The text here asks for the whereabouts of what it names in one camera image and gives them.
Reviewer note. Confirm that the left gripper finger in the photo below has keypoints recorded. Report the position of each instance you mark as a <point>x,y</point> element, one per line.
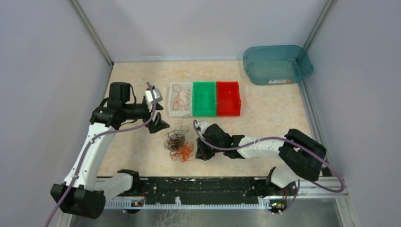
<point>157,124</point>
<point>157,107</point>

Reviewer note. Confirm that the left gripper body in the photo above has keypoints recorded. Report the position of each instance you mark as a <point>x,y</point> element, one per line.
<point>147,113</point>

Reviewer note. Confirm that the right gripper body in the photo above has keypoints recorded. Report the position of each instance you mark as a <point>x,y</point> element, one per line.
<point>211,151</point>

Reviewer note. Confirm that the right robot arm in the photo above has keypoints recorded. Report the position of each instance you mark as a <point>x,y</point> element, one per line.
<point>300,153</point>

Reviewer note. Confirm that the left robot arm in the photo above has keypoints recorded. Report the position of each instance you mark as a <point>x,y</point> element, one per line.
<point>79,194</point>

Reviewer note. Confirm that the white plastic bin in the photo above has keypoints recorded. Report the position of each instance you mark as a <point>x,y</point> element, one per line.
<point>180,99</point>

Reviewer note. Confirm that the green plastic bin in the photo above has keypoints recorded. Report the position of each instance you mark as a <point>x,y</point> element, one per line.
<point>204,99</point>

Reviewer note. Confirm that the red plastic bin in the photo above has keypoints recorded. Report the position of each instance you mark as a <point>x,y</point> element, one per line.
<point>228,98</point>

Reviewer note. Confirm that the teal translucent tub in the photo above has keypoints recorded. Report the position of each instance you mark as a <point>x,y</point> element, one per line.
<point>277,64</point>

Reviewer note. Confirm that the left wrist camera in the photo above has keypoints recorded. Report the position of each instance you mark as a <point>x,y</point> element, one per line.
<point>153,96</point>

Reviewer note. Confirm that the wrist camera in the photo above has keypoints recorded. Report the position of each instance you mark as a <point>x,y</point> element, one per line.
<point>153,96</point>
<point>202,126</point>

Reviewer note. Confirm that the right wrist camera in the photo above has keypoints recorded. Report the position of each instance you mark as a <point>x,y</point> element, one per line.
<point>202,126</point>

